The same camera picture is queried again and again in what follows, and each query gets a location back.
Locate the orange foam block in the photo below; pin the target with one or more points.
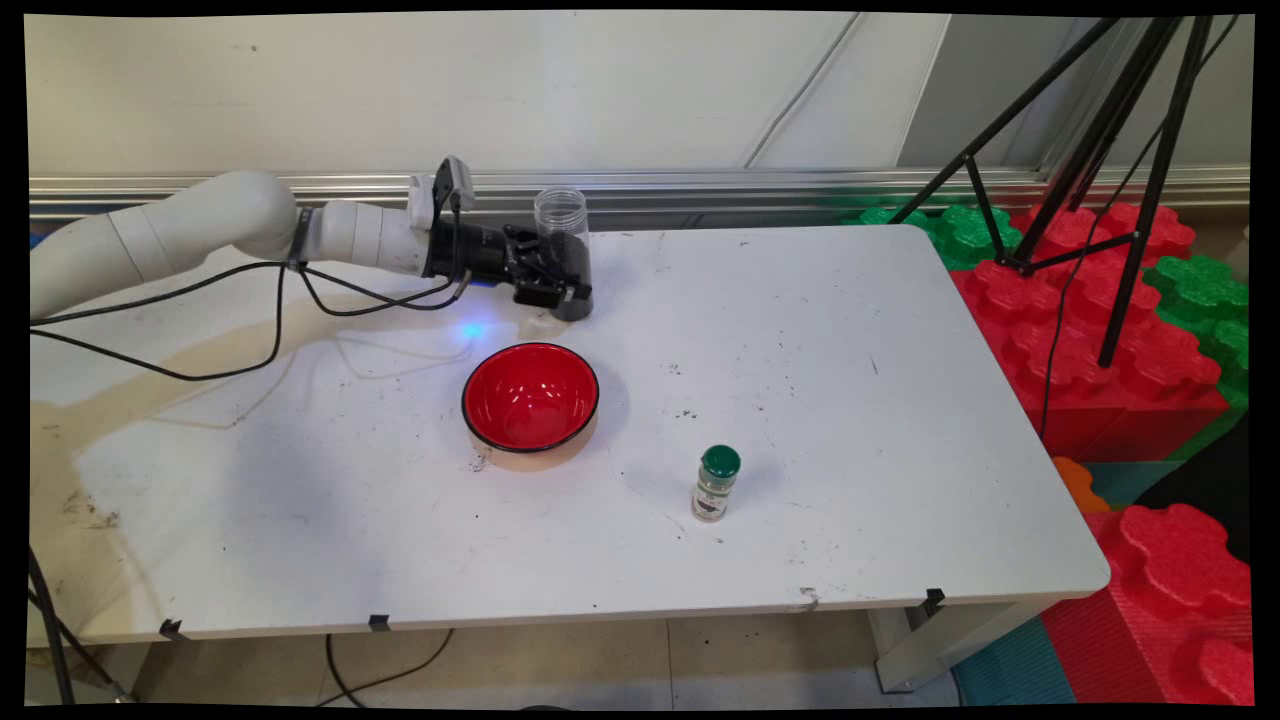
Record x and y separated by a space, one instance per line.
1078 485

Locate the black tripod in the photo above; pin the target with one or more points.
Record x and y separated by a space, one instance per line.
1100 130

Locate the spice bottle with green lid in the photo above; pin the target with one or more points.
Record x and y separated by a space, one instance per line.
716 490

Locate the teal foam floor mat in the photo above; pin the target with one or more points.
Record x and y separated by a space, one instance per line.
1015 665

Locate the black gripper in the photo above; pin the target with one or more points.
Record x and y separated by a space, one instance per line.
475 250

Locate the clear jar with black seeds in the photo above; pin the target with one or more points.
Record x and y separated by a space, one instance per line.
562 215

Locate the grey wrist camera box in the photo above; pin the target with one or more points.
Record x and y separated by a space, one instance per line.
448 190

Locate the white table leg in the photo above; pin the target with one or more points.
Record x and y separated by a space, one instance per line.
930 645

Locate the red bowl with black rim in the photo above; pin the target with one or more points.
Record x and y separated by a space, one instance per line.
530 395

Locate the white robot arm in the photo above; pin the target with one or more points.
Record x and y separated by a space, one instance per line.
200 225

